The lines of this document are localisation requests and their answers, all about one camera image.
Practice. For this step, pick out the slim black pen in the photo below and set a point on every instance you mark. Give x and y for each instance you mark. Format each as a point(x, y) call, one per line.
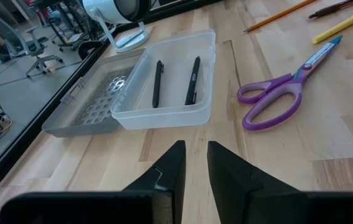
point(157, 84)

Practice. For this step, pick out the clear plastic supply box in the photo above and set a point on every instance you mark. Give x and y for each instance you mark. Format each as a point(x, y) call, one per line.
point(176, 118)

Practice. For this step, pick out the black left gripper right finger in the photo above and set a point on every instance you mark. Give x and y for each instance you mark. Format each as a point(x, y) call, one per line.
point(235, 189)

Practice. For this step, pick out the orange pencil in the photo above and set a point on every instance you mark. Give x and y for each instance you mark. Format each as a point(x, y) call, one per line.
point(279, 14)

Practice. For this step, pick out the grey office chair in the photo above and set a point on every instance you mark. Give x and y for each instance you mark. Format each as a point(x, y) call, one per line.
point(11, 37)

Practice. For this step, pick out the yellow marker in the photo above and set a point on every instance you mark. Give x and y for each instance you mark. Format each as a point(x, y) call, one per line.
point(344, 25)

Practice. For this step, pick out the purple pen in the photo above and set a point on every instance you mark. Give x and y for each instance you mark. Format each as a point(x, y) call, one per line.
point(288, 85)

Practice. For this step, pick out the brown pen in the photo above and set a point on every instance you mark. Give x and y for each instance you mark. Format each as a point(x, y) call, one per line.
point(328, 10)

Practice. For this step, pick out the wheeled equipment cart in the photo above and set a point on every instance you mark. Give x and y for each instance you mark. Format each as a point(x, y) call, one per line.
point(72, 40)

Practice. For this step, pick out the white desk fan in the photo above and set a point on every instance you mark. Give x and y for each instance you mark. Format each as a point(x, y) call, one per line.
point(123, 9)

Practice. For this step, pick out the black pen white print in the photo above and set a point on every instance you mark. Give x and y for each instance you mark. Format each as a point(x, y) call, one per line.
point(192, 81)

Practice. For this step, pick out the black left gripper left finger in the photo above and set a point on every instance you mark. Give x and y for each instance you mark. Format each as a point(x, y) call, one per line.
point(167, 174)

